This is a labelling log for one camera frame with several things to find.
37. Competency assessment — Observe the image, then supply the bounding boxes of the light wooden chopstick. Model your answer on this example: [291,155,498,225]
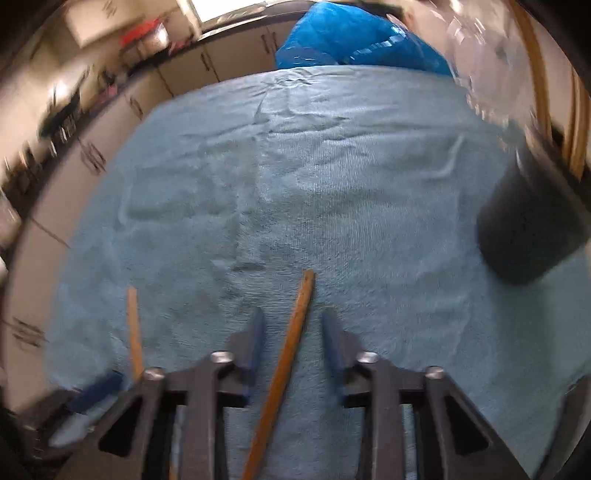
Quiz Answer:
[568,76,589,178]
[241,270,317,480]
[519,0,552,134]
[127,286,146,384]

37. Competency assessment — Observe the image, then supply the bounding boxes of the dark grey cup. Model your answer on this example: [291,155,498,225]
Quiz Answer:
[475,134,591,284]

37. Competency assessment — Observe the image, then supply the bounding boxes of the kitchen window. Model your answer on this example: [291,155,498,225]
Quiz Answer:
[191,0,259,21]

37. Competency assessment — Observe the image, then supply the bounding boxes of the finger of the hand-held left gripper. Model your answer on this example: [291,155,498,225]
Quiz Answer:
[67,370,127,414]
[48,414,93,448]

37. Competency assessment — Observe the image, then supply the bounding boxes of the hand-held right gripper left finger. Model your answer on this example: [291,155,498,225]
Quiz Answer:
[60,307,267,480]

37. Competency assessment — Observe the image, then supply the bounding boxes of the blue towel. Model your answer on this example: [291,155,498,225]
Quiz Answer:
[44,65,591,480]

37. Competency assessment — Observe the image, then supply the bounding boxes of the black kitchen countertop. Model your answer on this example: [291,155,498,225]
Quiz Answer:
[0,9,296,199]

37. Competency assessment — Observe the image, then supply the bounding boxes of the white wall cabinets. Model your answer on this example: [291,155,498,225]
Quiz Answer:
[65,0,181,47]

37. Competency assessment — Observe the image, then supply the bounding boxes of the red basin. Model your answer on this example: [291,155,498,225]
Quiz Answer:
[119,21,169,44]

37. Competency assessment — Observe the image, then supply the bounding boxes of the white base cabinets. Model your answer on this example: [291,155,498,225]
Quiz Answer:
[0,14,296,370]

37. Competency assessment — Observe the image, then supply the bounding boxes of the blue plastic bag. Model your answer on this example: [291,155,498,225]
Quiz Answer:
[276,2,455,77]

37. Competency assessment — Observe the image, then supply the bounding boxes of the glass pitcher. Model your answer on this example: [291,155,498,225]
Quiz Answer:
[443,0,541,134]

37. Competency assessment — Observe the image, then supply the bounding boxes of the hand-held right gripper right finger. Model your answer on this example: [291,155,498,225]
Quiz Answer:
[321,307,532,480]

